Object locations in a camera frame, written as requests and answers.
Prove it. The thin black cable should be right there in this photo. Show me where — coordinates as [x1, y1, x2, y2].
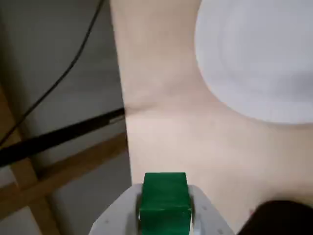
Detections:
[0, 0, 105, 149]

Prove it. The green cube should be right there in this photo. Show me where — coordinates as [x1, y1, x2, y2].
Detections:
[138, 172, 193, 235]

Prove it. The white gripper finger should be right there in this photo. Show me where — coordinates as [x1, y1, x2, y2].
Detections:
[187, 183, 235, 235]
[88, 183, 145, 235]

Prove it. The wooden furniture frame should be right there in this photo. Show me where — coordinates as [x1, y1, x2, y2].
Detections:
[0, 83, 129, 235]

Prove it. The black metal bar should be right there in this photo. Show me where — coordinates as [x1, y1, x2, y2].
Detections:
[0, 108, 126, 167]

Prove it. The white paper plate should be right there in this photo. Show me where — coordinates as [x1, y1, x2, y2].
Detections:
[195, 0, 313, 126]

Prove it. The black round bin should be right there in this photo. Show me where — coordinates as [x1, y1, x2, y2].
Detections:
[236, 200, 313, 235]

